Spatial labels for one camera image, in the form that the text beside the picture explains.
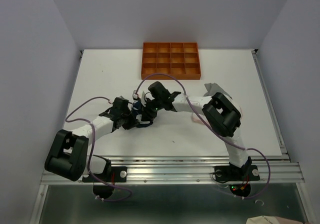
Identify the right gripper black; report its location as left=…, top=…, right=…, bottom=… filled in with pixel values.
left=138, top=96, right=163, bottom=122

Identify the navy blue underwear white trim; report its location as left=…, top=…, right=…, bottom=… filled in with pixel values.
left=131, top=101, right=154, bottom=128

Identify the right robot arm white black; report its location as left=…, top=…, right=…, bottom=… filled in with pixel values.
left=135, top=81, right=251, bottom=179

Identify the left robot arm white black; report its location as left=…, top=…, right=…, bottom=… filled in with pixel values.
left=44, top=97, right=138, bottom=181

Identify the white pink grey underwear pile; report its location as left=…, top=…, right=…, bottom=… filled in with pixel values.
left=191, top=83, right=243, bottom=125

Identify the orange compartment tray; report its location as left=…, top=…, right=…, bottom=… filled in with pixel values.
left=141, top=42, right=202, bottom=80

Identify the white pink bag corner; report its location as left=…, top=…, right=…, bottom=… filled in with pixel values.
left=246, top=215, right=301, bottom=224

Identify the aluminium rail frame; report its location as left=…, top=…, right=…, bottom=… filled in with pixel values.
left=39, top=49, right=307, bottom=224

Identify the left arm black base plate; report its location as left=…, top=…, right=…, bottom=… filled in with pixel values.
left=94, top=163, right=127, bottom=183

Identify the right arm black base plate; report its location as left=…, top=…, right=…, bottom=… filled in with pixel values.
left=213, top=165, right=260, bottom=183

